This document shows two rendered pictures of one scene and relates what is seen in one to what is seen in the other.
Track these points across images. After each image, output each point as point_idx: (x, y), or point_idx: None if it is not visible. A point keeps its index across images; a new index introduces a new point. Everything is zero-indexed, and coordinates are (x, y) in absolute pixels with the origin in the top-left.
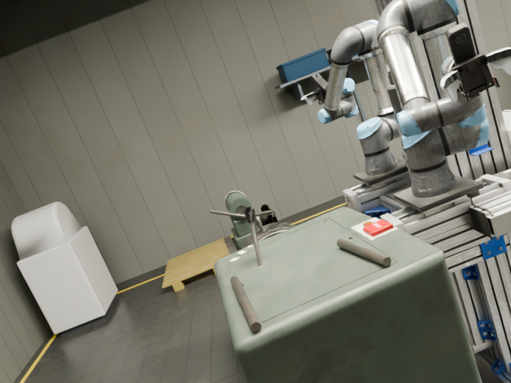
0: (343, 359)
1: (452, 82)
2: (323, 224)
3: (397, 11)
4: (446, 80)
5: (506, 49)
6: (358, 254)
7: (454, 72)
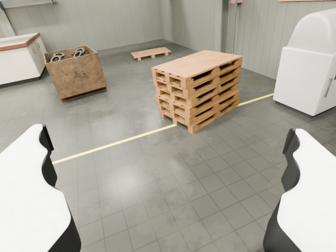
0: None
1: (281, 178)
2: None
3: None
4: (290, 132)
5: (29, 141)
6: None
7: (292, 201)
